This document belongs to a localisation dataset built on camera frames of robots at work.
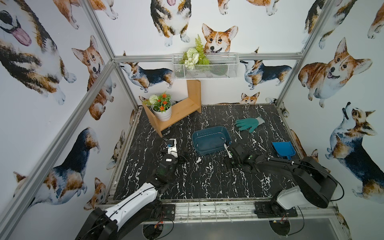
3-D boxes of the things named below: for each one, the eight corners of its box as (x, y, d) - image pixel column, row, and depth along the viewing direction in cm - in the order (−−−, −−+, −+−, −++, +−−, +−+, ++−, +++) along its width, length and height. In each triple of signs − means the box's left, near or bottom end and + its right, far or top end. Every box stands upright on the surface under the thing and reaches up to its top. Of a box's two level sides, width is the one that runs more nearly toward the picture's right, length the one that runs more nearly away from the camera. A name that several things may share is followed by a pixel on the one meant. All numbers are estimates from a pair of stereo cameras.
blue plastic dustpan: (277, 159, 95) (279, 158, 93) (272, 142, 102) (273, 141, 101) (296, 159, 94) (298, 158, 93) (289, 142, 102) (291, 141, 101)
